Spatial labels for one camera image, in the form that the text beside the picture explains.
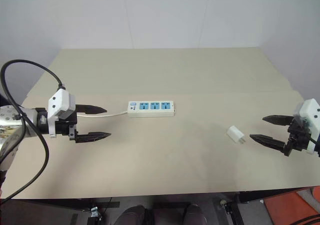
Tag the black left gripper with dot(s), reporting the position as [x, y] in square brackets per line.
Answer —
[65, 127]

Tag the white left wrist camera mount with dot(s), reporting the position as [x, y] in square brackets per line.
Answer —
[60, 100]

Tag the white plug adapter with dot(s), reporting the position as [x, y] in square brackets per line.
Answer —
[234, 133]

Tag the silver table leg bracket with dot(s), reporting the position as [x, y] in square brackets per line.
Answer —
[95, 211]

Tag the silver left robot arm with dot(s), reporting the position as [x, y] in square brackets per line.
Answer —
[7, 135]

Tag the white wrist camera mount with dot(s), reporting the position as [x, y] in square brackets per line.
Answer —
[308, 110]
[60, 100]

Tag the orange floor object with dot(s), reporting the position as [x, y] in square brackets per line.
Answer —
[282, 207]

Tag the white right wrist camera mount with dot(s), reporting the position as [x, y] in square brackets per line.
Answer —
[308, 110]

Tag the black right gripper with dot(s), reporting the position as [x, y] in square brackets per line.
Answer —
[298, 137]

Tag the white power strip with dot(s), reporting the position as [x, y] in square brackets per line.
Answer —
[150, 110]

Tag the grey table leg caster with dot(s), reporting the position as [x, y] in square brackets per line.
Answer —
[224, 206]

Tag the dark rounded shape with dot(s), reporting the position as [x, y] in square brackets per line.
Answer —
[193, 213]
[133, 216]

